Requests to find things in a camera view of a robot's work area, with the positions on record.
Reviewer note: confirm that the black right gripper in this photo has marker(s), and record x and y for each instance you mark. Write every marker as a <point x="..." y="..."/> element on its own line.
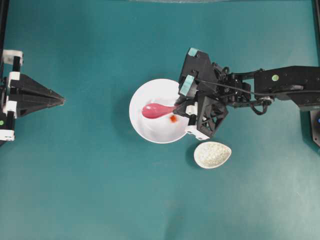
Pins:
<point x="199" y="99"/>

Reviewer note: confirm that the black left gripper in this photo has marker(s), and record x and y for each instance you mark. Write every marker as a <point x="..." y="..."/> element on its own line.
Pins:
<point x="13" y="107"/>

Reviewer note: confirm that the small red block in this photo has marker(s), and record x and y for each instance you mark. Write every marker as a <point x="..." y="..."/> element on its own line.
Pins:
<point x="173" y="119"/>

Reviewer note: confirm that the pink plastic spoon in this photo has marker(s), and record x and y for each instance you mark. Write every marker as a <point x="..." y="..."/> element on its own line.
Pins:
<point x="156" y="110"/>

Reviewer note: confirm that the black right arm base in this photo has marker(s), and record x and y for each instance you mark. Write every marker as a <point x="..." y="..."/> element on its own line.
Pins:
<point x="315" y="126"/>

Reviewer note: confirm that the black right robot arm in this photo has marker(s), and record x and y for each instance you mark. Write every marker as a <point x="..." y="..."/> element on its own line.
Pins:
<point x="258" y="89"/>

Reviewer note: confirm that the white round bowl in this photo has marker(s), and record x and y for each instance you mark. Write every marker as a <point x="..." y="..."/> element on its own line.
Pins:
<point x="160" y="130"/>

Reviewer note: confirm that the speckled ceramic spoon rest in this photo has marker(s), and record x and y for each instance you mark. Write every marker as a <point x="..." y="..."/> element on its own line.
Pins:
<point x="211" y="154"/>

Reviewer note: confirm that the black left frame rail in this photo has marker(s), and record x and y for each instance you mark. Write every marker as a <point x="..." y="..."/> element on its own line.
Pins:
<point x="4" y="7"/>

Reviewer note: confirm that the black frame rail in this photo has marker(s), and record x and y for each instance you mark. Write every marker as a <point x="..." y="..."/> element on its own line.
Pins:
<point x="4" y="7"/>
<point x="316" y="19"/>

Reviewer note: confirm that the black right frame rail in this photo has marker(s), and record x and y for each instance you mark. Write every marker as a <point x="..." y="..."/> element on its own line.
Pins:
<point x="316" y="19"/>

